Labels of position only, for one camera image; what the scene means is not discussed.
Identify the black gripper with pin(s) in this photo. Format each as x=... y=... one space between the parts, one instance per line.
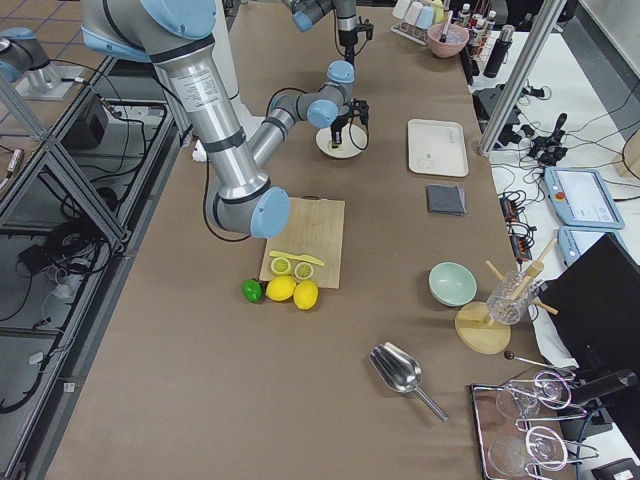
x=341 y=121

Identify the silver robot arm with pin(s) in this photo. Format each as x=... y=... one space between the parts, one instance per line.
x=331 y=107
x=177 y=38

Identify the white rabbit tray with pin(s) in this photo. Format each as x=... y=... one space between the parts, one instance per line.
x=437 y=148

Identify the pale green shallow bowl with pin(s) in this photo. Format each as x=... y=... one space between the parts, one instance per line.
x=354 y=141

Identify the bamboo cutting board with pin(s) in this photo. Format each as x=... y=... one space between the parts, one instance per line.
x=314 y=227

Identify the yellow plastic knife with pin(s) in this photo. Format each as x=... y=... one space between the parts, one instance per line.
x=298 y=257

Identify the grey folded cloth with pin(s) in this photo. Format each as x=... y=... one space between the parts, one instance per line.
x=446 y=199

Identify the lemon half lower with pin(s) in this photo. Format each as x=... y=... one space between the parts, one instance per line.
x=303 y=271

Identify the lemon half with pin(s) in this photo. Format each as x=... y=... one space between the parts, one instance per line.
x=303 y=271
x=281 y=266

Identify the lemon half upper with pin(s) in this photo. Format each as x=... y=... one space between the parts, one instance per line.
x=281 y=266

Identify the pale pink cup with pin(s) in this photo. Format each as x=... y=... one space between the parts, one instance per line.
x=413 y=13

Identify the pink mixing bowl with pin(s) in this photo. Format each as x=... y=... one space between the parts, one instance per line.
x=457 y=38

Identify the whole yellow lemon upper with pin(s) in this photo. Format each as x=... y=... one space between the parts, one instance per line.
x=281 y=288

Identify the whole yellow lemon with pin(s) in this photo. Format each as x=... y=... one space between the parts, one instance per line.
x=281 y=288
x=306 y=295

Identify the whole yellow lemon lower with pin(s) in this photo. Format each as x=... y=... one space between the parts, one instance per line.
x=306 y=295

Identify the green lime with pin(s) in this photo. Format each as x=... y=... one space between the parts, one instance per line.
x=253 y=290

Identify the black thermos bottle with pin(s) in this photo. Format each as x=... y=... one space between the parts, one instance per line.
x=499 y=51

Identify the mint green bowl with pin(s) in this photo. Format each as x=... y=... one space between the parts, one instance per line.
x=452 y=284

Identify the clear glass cup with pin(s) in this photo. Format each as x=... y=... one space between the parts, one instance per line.
x=503 y=306

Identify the metal scoop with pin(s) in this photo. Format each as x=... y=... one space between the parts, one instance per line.
x=402 y=374

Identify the blue teach pendant upper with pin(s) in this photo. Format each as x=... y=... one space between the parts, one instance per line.
x=580 y=198

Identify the blue teach pendant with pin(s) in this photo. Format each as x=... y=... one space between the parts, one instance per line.
x=575 y=241
x=580 y=198

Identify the blue teach pendant lower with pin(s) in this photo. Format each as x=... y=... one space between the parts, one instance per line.
x=575 y=241

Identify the black monitor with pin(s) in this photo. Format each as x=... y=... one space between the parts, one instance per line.
x=597 y=299

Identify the white wire dish rack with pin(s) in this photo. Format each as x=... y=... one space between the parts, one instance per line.
x=412 y=32

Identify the aluminium frame post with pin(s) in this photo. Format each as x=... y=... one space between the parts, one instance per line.
x=542 y=27

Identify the wire glass rack tray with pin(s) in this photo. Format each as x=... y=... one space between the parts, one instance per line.
x=517 y=427

